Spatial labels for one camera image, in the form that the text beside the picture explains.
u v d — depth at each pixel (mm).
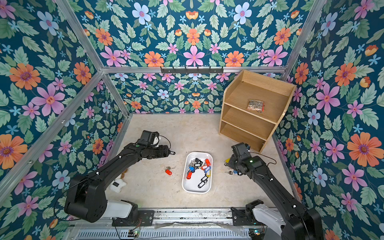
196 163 924
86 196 415
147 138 688
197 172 887
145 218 735
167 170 906
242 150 634
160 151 782
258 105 778
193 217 750
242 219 734
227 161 932
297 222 380
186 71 932
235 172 884
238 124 910
